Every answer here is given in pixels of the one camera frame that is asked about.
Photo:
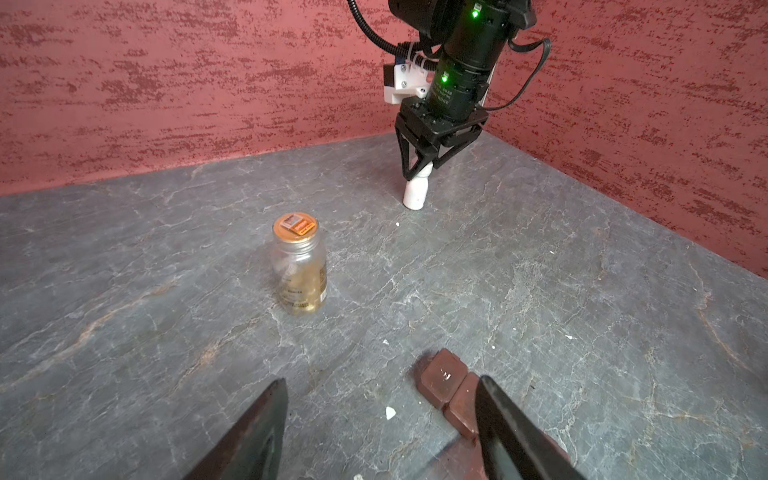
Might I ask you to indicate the clear pill bottle gold lid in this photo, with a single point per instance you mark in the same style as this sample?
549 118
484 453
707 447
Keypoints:
299 262

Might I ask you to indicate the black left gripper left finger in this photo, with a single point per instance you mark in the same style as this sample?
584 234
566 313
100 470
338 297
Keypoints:
252 448

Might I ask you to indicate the red weekly pill organizer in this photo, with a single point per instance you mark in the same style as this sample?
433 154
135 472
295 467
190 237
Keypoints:
448 384

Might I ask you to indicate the small white pill bottle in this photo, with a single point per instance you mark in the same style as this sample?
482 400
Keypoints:
416 189

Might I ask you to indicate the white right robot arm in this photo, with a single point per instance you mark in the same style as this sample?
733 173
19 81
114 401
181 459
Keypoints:
471 36

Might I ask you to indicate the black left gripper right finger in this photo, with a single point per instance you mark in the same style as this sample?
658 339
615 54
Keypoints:
512 446

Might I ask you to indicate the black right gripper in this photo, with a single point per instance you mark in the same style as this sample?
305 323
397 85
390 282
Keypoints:
419 131

